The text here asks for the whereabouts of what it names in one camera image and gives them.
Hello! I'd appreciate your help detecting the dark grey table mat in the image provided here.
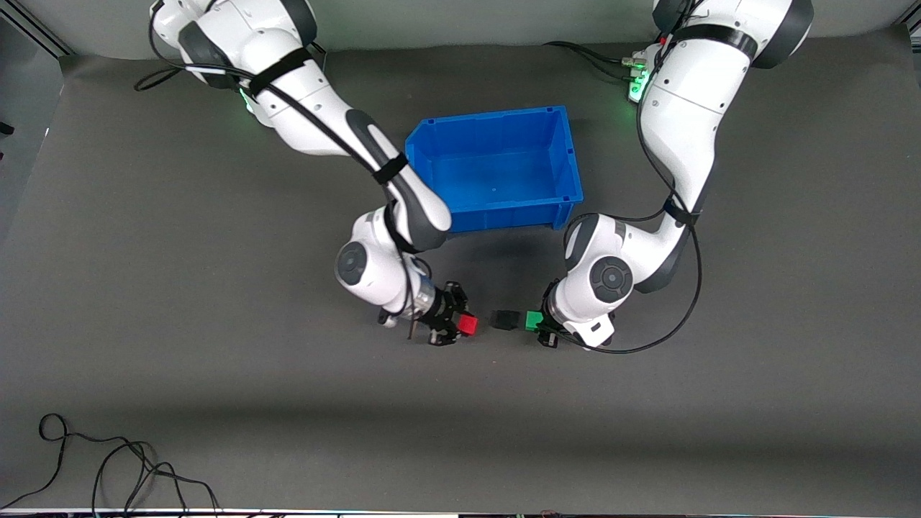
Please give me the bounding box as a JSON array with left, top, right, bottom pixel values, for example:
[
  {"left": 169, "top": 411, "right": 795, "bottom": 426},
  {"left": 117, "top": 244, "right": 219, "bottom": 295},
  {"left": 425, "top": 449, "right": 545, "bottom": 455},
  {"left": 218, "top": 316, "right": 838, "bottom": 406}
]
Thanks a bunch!
[{"left": 0, "top": 29, "right": 921, "bottom": 513}]

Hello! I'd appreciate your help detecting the blue plastic storage bin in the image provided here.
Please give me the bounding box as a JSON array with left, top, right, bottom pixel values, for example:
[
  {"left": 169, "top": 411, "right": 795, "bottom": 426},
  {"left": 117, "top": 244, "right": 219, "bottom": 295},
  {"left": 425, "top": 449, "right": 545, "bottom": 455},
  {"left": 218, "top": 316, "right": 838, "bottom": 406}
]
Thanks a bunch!
[{"left": 404, "top": 106, "right": 584, "bottom": 234}]

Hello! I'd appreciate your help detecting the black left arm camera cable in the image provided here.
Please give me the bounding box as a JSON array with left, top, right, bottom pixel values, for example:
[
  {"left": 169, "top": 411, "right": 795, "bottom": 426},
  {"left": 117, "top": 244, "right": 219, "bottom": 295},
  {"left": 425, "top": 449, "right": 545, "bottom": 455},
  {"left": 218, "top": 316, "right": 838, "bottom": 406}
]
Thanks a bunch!
[{"left": 568, "top": 29, "right": 705, "bottom": 355}]

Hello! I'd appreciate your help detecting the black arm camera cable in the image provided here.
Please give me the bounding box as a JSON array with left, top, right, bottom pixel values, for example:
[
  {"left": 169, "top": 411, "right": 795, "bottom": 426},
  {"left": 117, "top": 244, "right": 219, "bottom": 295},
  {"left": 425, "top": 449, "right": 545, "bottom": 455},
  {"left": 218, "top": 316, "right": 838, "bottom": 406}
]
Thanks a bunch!
[
  {"left": 568, "top": 29, "right": 705, "bottom": 355},
  {"left": 134, "top": 0, "right": 434, "bottom": 340}
]

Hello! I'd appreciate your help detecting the black left arm base cable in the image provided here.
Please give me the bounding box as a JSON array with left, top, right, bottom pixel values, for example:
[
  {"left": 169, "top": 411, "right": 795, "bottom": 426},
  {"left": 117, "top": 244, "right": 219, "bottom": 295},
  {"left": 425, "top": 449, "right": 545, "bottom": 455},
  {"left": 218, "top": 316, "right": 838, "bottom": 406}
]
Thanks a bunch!
[{"left": 543, "top": 40, "right": 648, "bottom": 80}]

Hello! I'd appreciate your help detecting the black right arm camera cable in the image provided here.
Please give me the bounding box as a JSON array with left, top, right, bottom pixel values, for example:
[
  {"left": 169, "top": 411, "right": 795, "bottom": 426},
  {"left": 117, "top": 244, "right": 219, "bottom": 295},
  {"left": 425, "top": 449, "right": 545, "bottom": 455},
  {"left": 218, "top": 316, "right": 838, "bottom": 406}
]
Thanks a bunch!
[{"left": 134, "top": 0, "right": 434, "bottom": 340}]

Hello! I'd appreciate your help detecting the thin black loose cable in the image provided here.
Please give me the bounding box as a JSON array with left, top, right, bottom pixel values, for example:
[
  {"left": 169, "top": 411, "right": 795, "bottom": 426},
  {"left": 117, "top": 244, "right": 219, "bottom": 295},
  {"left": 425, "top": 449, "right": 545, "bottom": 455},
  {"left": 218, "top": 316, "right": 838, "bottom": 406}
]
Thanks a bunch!
[{"left": 0, "top": 413, "right": 221, "bottom": 516}]

